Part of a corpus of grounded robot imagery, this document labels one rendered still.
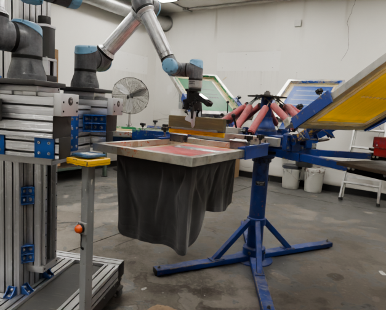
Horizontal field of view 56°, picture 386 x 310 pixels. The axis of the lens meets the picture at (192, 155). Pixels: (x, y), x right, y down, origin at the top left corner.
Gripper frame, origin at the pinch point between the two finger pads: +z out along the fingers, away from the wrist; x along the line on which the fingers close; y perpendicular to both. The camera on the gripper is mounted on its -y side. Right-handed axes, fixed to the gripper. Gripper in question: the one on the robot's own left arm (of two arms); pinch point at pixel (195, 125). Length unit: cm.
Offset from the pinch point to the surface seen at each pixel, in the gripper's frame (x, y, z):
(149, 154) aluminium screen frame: 46.5, -7.2, 11.3
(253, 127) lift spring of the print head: -61, -8, 1
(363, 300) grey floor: -86, -85, 109
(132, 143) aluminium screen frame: 22.7, 25.2, 11.5
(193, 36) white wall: -426, 292, -142
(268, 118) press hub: -94, -4, -5
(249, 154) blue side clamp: -5.3, -30.5, 12.2
